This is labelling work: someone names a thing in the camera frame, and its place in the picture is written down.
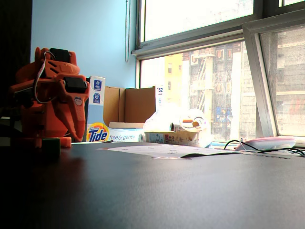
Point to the grey window frame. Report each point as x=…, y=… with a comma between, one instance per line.
x=190, y=40

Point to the orange gripper black motor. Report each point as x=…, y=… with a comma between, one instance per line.
x=76, y=105

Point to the white numbered grid paper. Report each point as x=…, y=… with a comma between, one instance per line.
x=155, y=149

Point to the green cube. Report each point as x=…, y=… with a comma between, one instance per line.
x=50, y=146

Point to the pink pencil case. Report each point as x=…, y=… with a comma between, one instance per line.
x=267, y=142

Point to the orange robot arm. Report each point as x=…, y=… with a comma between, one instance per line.
x=31, y=114

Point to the printed cardboard tray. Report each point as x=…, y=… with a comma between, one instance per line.
x=166, y=138

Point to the leaning metal screen frame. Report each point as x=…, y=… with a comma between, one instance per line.
x=256, y=71

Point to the Tide detergent cardboard box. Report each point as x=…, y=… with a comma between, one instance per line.
x=97, y=134

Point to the clear plastic bag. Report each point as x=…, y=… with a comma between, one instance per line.
x=162, y=119

